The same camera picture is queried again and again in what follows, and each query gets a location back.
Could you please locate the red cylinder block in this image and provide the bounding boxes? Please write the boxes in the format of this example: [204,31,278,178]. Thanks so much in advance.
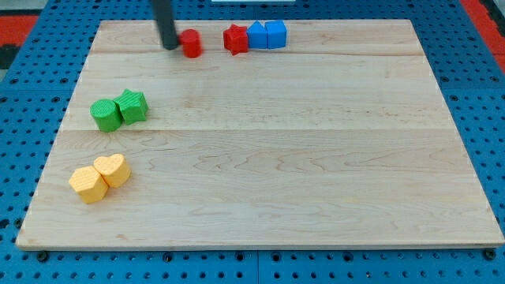
[179,28,203,58]

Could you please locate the light wooden board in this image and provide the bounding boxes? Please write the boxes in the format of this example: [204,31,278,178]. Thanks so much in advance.
[17,20,504,251]

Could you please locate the red star block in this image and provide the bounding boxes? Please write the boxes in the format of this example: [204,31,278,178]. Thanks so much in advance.
[223,24,249,56]

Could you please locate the blue pentagon block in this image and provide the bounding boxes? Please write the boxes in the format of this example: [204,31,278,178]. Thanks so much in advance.
[246,21,267,49]

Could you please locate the blue cube block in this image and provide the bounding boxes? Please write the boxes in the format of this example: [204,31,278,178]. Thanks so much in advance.
[265,20,287,49]

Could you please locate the green star block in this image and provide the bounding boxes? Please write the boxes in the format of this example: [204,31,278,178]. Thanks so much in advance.
[113,89,149,125]

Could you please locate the yellow heart block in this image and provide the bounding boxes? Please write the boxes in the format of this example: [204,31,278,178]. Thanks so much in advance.
[93,154,131,188]

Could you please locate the green cylinder block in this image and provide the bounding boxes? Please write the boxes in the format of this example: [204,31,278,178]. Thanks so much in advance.
[90,99,122,133]

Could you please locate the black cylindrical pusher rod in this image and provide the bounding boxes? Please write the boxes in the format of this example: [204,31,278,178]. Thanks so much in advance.
[151,0,179,50]

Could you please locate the yellow hexagon block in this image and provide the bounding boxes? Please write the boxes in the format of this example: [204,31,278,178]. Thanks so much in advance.
[69,166,109,204]

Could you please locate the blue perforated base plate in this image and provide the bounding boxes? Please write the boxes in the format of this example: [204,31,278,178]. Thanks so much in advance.
[1,0,504,283]

